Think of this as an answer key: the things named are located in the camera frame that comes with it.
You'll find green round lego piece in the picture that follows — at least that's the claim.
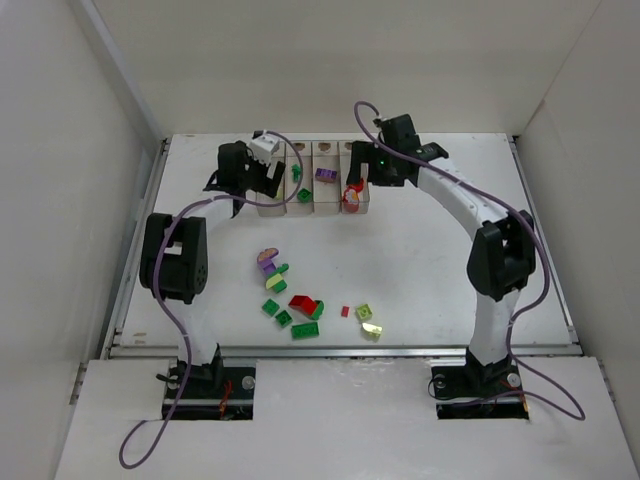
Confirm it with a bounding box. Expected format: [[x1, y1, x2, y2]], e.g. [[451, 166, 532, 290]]
[[269, 263, 289, 278]]

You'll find yellow-green slope lego on green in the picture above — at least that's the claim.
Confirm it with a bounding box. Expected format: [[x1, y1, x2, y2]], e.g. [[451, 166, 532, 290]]
[[265, 274, 287, 293]]

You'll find green long lego brick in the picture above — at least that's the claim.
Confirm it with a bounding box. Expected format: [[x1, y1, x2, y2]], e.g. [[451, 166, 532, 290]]
[[291, 322, 320, 340]]

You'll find purple cable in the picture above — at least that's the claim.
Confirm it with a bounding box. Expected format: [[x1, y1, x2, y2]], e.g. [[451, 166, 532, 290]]
[[118, 129, 301, 472], [353, 100, 587, 421]]

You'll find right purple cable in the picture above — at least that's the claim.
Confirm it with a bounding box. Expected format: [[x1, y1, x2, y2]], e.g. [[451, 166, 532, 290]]
[[353, 100, 587, 421]]

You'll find lime slope lego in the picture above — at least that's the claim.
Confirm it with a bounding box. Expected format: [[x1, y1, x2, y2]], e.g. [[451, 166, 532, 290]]
[[361, 322, 383, 341]]

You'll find green square lego brick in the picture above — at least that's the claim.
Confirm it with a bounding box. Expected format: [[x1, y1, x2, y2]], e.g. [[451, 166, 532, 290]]
[[261, 299, 280, 317]]

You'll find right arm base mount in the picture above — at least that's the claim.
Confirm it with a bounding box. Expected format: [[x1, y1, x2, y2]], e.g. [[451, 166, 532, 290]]
[[428, 365, 529, 420]]

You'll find purple flower lego piece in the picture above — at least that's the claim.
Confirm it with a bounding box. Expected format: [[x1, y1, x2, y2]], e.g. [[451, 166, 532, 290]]
[[256, 247, 279, 279]]

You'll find red ring lego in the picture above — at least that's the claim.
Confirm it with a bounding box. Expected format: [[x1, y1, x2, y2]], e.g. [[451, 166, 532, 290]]
[[348, 178, 366, 193]]

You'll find green cone lego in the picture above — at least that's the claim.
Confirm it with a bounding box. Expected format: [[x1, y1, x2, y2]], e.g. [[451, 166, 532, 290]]
[[291, 164, 302, 183]]

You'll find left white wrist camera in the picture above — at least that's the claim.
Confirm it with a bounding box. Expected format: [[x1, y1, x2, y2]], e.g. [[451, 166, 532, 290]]
[[248, 131, 281, 165]]

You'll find red arch lego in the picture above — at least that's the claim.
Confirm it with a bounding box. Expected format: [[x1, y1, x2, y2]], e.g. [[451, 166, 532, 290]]
[[342, 186, 360, 214]]

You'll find purple lego brick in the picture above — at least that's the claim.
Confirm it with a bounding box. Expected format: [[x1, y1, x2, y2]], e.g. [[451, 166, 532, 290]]
[[315, 168, 338, 183]]

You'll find green small square lego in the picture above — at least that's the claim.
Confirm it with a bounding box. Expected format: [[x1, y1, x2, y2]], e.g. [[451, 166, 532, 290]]
[[296, 188, 313, 204]]

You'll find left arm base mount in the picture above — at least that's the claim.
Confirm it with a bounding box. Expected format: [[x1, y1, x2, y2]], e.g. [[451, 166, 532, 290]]
[[171, 365, 256, 421]]

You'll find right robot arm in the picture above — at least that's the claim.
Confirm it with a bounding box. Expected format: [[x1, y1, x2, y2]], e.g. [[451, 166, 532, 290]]
[[347, 114, 536, 387]]

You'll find clear bin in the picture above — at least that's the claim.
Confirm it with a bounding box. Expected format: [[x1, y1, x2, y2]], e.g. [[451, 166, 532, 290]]
[[284, 140, 313, 216], [312, 140, 341, 216], [338, 140, 370, 214], [256, 141, 286, 217]]

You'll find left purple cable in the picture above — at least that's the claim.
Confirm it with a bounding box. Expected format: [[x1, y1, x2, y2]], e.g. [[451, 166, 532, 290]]
[[118, 129, 301, 472]]

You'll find red large lego brick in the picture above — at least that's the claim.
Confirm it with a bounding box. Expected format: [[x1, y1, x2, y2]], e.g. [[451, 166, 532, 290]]
[[288, 295, 318, 317]]

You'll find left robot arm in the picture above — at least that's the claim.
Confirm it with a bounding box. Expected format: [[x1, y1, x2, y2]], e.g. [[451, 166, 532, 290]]
[[139, 131, 286, 387]]

